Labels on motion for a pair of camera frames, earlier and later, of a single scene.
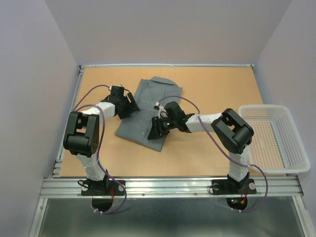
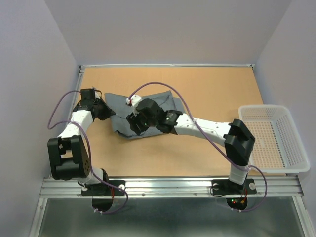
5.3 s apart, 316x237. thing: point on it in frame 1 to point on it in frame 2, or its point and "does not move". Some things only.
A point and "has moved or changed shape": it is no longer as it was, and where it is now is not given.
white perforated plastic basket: x=277 y=146 does not move
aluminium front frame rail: x=175 y=187 does not move
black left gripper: x=132 y=106 to x=107 y=113
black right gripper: x=157 y=131 to x=134 y=120
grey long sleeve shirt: x=134 y=127 has moved or changed shape
